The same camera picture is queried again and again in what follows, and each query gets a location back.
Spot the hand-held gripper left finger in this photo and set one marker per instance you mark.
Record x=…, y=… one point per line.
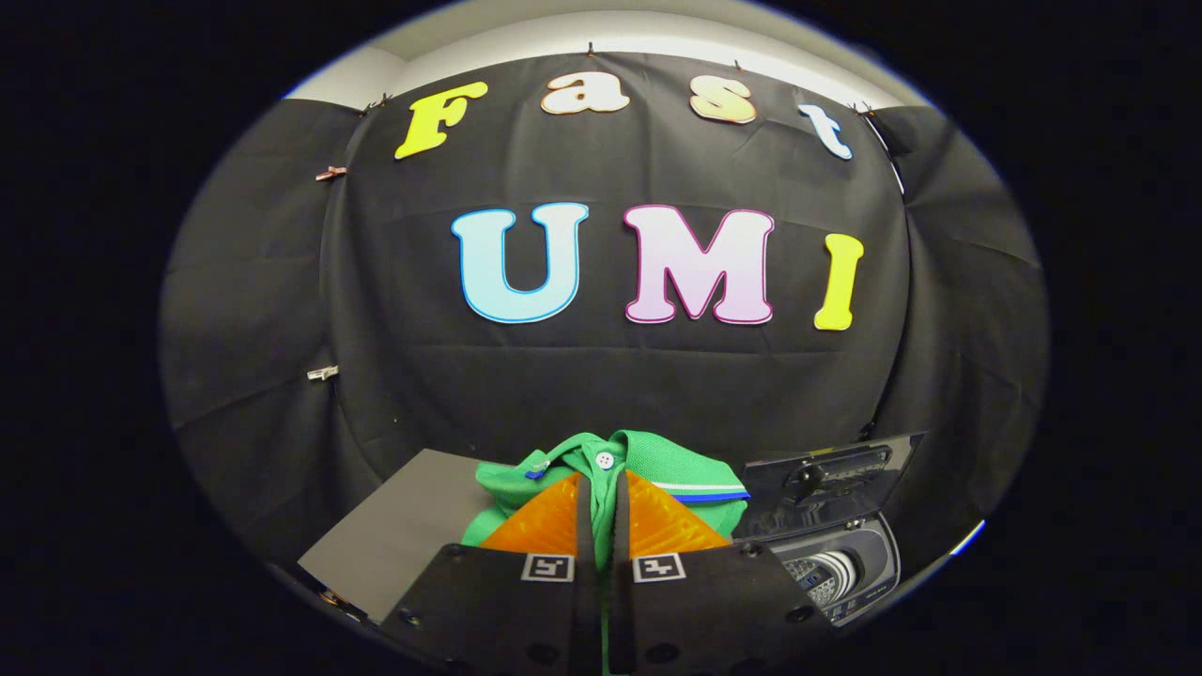
x=507, y=620

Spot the grey cabinet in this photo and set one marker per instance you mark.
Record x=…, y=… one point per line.
x=404, y=535

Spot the silver clip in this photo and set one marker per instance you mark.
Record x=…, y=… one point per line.
x=322, y=373

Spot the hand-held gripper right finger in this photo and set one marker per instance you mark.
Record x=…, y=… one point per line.
x=704, y=620

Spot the grey washing machine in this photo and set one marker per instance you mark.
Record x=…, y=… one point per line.
x=845, y=573

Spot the black backdrop cloth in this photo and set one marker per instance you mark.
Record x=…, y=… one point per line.
x=563, y=385

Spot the dark washing machine lid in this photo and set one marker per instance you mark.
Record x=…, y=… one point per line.
x=836, y=479

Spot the copper clip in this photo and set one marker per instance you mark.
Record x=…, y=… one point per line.
x=330, y=173

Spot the green polo shirt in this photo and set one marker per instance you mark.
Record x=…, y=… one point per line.
x=657, y=460

